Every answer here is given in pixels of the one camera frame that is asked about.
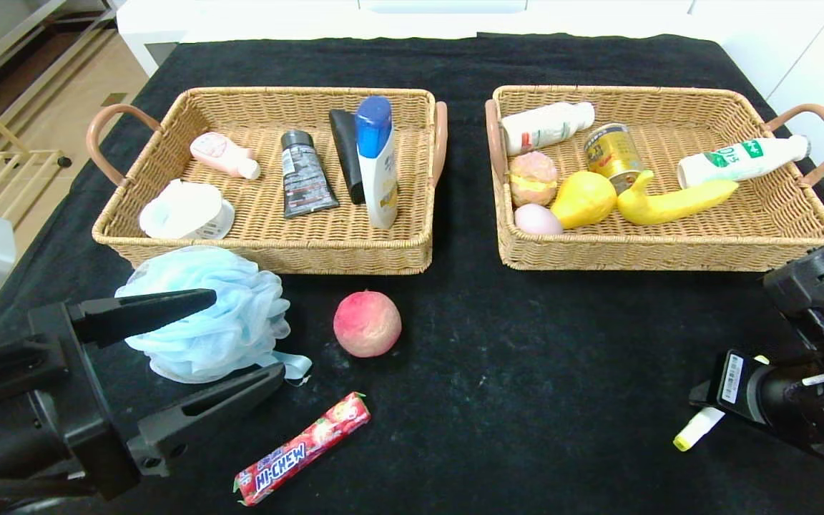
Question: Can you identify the pink cream puff bun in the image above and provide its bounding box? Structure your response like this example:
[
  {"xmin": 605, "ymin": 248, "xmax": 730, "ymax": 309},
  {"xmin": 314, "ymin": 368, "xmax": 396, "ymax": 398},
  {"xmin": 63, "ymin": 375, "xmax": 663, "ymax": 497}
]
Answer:
[{"xmin": 509, "ymin": 151, "xmax": 559, "ymax": 208}]

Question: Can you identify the small pink lotion bottle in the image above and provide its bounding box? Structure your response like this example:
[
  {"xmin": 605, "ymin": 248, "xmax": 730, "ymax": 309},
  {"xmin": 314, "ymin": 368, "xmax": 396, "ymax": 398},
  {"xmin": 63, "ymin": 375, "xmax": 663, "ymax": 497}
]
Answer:
[{"xmin": 190, "ymin": 132, "xmax": 262, "ymax": 180}]

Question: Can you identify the white table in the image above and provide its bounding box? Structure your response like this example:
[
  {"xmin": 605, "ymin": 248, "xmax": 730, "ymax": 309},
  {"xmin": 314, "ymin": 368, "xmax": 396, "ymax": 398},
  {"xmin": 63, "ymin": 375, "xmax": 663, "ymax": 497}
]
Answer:
[{"xmin": 116, "ymin": 0, "xmax": 713, "ymax": 79}]

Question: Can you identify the white shampoo bottle blue cap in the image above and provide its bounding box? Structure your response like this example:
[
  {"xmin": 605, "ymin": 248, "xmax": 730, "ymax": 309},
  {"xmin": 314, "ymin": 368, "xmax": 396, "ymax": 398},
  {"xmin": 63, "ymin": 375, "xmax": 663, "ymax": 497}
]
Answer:
[{"xmin": 353, "ymin": 96, "xmax": 400, "ymax": 230}]

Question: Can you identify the white marker yellow cap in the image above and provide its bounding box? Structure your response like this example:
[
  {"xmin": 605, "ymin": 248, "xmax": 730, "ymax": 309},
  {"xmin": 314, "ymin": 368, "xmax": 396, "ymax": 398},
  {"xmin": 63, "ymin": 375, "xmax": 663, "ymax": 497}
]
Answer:
[{"xmin": 673, "ymin": 355, "xmax": 772, "ymax": 453}]

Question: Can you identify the white cabinet front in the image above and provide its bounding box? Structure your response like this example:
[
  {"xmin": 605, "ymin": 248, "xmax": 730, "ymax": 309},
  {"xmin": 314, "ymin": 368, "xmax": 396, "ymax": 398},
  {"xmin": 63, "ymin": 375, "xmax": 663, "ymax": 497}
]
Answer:
[{"xmin": 687, "ymin": 0, "xmax": 824, "ymax": 233}]

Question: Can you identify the yellow banana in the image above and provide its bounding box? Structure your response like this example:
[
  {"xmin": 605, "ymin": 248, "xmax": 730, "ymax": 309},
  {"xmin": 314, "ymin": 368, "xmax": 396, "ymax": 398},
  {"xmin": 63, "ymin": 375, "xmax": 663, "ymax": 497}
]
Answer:
[{"xmin": 617, "ymin": 170, "xmax": 740, "ymax": 226}]

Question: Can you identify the yellow pear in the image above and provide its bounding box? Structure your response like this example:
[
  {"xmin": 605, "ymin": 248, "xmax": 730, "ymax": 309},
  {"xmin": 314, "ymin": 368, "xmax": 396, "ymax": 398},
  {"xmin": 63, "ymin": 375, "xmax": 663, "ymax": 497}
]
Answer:
[{"xmin": 550, "ymin": 170, "xmax": 618, "ymax": 230}]

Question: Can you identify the light blue bath loofah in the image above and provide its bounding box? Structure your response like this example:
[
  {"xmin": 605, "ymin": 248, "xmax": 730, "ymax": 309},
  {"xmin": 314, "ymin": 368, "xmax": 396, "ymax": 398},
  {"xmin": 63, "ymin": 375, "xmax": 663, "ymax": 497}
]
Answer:
[{"xmin": 114, "ymin": 247, "xmax": 313, "ymax": 385}]

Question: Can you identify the gold drink can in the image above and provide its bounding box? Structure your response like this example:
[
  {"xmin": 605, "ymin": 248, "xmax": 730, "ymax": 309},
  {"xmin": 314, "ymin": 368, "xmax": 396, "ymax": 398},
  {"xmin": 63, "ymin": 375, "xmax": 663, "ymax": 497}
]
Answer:
[{"xmin": 584, "ymin": 123, "xmax": 645, "ymax": 195}]

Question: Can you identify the black tablecloth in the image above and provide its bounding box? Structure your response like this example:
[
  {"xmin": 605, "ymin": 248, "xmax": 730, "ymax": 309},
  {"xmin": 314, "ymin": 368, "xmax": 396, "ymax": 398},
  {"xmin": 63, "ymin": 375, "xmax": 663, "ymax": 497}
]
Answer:
[{"xmin": 0, "ymin": 33, "xmax": 824, "ymax": 515}]

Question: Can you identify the beige wooden rack on wheels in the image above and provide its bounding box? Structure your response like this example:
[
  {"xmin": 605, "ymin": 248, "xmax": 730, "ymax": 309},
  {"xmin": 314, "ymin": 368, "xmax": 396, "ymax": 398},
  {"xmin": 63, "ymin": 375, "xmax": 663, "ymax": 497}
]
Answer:
[{"xmin": 0, "ymin": 81, "xmax": 73, "ymax": 222}]

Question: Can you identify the black squeeze tube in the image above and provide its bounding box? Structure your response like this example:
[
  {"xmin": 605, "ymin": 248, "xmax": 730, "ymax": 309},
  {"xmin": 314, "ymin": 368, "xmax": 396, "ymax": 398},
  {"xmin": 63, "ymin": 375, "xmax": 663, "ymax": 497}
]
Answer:
[{"xmin": 328, "ymin": 109, "xmax": 366, "ymax": 206}]

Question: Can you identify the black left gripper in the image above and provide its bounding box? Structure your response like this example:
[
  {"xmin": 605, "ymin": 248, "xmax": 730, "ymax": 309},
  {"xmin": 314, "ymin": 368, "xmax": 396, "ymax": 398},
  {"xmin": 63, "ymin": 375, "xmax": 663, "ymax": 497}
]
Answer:
[{"xmin": 0, "ymin": 288, "xmax": 285, "ymax": 502}]

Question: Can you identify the wicker basket with brown handles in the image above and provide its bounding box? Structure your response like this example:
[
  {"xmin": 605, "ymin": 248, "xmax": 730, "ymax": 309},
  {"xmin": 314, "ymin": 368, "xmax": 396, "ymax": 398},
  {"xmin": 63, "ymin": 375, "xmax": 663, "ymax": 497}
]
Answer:
[
  {"xmin": 484, "ymin": 85, "xmax": 824, "ymax": 272},
  {"xmin": 87, "ymin": 87, "xmax": 448, "ymax": 276}
]

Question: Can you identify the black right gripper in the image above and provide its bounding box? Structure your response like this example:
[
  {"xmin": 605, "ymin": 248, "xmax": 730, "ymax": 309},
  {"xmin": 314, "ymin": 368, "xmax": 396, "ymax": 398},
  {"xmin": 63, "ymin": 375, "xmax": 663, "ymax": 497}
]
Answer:
[{"xmin": 688, "ymin": 349, "xmax": 801, "ymax": 430}]

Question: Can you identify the grey squeeze tube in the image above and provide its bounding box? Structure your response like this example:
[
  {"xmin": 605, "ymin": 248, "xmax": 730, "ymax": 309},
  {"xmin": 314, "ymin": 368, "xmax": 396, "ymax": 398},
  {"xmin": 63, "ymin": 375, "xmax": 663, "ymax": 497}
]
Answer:
[{"xmin": 280, "ymin": 130, "xmax": 340, "ymax": 220}]

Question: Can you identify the red Hi-Chew candy pack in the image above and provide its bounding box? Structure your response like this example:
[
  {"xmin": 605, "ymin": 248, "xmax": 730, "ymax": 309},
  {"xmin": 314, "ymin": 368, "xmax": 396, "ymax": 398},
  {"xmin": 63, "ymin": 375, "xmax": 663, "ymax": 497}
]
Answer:
[{"xmin": 234, "ymin": 392, "xmax": 371, "ymax": 507}]

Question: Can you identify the white round plastic container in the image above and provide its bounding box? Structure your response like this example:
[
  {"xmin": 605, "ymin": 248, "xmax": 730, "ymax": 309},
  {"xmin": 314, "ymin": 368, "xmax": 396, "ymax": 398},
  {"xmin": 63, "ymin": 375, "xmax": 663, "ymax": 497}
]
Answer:
[{"xmin": 139, "ymin": 180, "xmax": 235, "ymax": 240}]

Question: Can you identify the white bottle with red label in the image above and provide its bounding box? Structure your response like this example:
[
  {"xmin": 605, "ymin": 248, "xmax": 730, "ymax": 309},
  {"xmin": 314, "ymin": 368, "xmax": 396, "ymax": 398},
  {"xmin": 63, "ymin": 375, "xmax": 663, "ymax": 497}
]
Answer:
[{"xmin": 501, "ymin": 102, "xmax": 596, "ymax": 157}]

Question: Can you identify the pink peach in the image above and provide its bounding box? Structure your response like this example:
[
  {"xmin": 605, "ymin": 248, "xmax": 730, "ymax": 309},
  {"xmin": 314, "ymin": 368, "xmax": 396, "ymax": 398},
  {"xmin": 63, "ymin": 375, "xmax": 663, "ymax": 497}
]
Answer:
[{"xmin": 333, "ymin": 290, "xmax": 403, "ymax": 358}]

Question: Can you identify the pale pink round ball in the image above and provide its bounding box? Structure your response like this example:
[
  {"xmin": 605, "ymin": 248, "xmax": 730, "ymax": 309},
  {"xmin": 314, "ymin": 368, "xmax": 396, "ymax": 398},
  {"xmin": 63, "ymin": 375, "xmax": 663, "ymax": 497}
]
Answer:
[{"xmin": 514, "ymin": 204, "xmax": 564, "ymax": 236}]

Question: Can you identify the white milk bottle green label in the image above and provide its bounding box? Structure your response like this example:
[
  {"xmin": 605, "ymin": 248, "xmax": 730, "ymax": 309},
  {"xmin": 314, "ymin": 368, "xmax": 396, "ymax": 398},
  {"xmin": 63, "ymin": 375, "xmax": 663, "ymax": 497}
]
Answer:
[{"xmin": 677, "ymin": 134, "xmax": 811, "ymax": 190}]

